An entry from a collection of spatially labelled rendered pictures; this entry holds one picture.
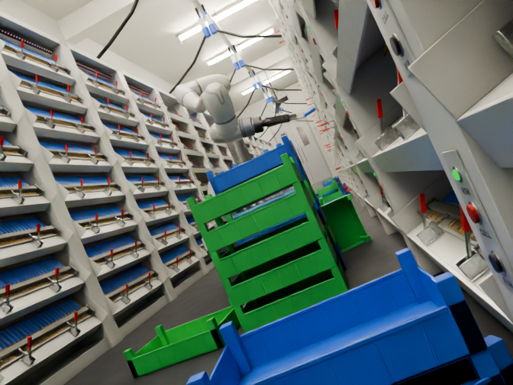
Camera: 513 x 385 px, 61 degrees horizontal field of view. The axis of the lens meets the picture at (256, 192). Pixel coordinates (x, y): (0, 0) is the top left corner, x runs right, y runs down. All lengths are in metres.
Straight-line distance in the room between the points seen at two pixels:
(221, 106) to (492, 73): 1.67
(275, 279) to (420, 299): 0.57
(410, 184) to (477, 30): 0.72
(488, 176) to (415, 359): 0.22
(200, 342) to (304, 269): 0.34
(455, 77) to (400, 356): 0.28
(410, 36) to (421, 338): 0.29
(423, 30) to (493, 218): 0.14
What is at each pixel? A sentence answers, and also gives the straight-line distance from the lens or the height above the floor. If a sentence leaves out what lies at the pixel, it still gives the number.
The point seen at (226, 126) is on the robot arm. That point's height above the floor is 0.69.
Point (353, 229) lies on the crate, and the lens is 1.85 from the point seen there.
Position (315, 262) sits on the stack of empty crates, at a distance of 1.15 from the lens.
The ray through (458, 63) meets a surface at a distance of 0.34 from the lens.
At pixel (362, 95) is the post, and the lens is 1.04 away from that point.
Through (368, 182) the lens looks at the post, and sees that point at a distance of 1.73.
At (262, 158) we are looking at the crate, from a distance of 1.45.
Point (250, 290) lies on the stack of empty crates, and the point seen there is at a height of 0.11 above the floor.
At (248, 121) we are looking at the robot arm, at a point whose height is 0.68.
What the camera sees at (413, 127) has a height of 0.31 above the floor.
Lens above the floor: 0.30
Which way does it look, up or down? 2 degrees up
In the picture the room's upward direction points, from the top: 24 degrees counter-clockwise
